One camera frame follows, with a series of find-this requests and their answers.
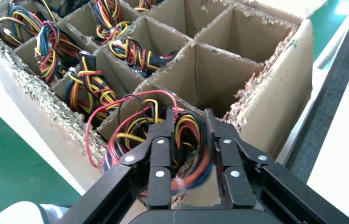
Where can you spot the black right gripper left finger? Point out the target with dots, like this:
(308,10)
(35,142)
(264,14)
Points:
(160,154)

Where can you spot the brown cardboard divider box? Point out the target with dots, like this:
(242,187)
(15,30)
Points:
(273,102)

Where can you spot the white rounded robot cover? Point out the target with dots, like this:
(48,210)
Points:
(23,213)

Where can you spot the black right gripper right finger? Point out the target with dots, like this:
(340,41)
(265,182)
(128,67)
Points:
(228,154)

